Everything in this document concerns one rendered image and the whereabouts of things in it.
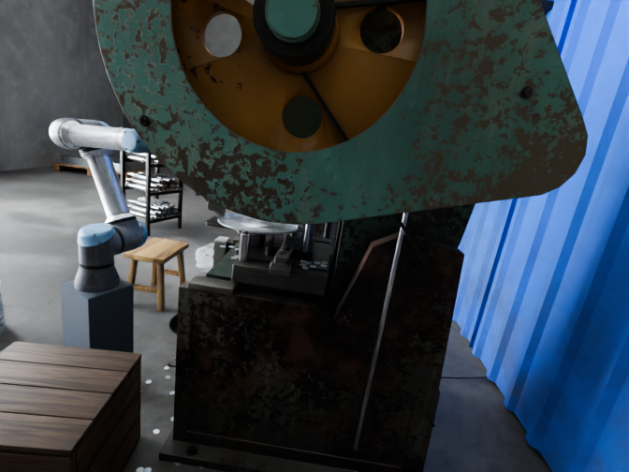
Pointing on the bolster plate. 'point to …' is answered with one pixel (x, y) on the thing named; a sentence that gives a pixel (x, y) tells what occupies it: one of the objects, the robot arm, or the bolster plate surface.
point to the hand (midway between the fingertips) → (222, 213)
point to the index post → (244, 246)
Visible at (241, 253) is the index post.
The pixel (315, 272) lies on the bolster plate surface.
